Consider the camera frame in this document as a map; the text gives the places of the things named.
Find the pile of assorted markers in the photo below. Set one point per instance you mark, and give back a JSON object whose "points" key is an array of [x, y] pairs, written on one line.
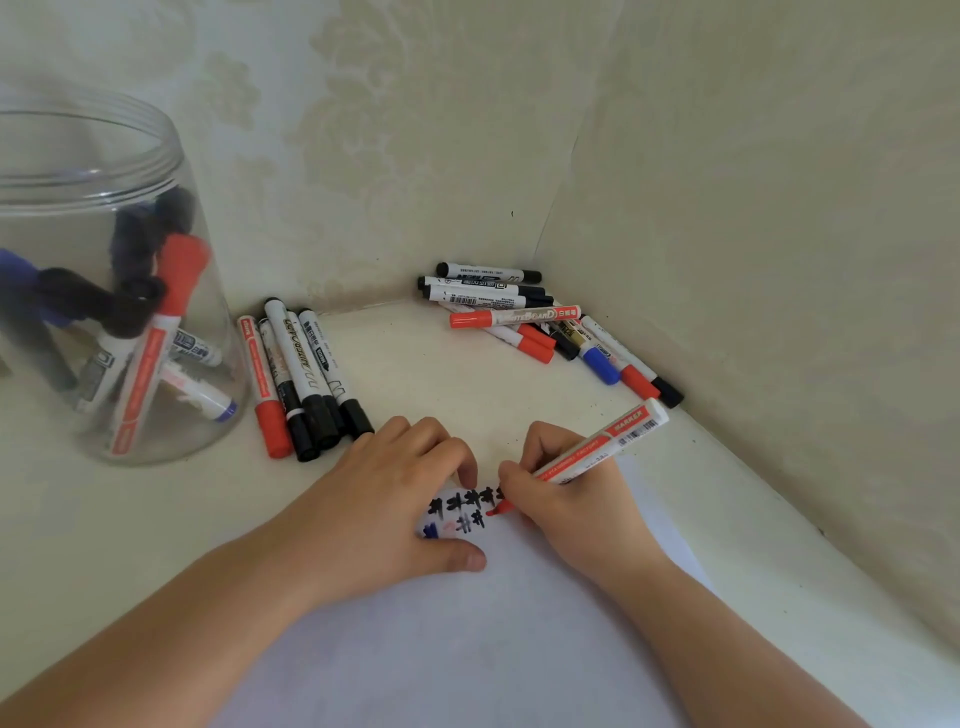
{"points": [[487, 271]]}

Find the white marker chunky black cap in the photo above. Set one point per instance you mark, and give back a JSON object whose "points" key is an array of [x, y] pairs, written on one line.
{"points": [[311, 352], [64, 289], [135, 307]]}

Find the person's right hand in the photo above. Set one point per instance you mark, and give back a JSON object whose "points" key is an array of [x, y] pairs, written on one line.
{"points": [[592, 525]]}

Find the red cap grey label marker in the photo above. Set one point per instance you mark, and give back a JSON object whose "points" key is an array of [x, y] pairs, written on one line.
{"points": [[469, 320]]}

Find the worn white black-ended marker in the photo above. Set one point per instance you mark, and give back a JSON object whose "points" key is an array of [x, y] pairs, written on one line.
{"points": [[304, 442]]}

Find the red cap white barrel marker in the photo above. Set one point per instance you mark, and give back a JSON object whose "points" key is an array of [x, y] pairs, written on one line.
{"points": [[274, 431]]}

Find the white paper sheet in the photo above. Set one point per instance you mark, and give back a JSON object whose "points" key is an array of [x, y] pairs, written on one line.
{"points": [[487, 652]]}

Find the person's left forearm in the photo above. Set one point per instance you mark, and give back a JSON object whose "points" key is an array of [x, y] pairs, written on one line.
{"points": [[135, 652]]}

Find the transparent plastic jar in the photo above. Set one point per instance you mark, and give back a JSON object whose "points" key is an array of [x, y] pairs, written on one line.
{"points": [[45, 150]]}

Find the person's left hand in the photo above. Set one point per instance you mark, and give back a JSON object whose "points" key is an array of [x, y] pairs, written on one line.
{"points": [[360, 525]]}

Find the long white black-cap marker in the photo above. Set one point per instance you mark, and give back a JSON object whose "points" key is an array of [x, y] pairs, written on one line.
{"points": [[328, 356], [176, 210], [292, 352]]}

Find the person's right forearm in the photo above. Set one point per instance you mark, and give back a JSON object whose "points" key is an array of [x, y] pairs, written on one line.
{"points": [[735, 660]]}

